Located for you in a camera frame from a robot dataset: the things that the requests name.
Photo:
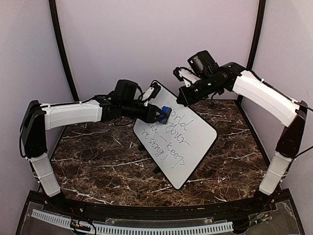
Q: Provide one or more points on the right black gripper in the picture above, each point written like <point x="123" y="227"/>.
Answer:
<point x="187" y="101"/>

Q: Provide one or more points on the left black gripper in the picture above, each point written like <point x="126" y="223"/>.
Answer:
<point x="151" y="117"/>

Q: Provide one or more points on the blue whiteboard eraser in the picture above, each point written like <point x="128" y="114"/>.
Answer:
<point x="163" y="118"/>

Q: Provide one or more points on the white whiteboard black frame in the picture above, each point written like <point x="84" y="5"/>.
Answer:
<point x="178" y="146"/>

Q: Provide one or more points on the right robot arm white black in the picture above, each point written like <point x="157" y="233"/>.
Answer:
<point x="205" y="77"/>

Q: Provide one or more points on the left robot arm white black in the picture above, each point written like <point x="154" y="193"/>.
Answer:
<point x="126" y="100"/>

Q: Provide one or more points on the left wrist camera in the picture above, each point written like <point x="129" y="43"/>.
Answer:
<point x="150" y="93"/>

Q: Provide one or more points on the right black frame post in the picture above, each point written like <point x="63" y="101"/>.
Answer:
<point x="256" y="34"/>

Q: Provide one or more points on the black frame post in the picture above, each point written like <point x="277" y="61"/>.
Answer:
<point x="256" y="34"/>
<point x="61" y="48"/>

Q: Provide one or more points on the black curved front rail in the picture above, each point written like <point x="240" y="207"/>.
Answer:
<point x="234" y="210"/>

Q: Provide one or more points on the white slotted cable duct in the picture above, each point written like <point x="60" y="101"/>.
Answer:
<point x="114" y="226"/>

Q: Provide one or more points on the left black frame post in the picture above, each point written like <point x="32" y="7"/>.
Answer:
<point x="61" y="48"/>

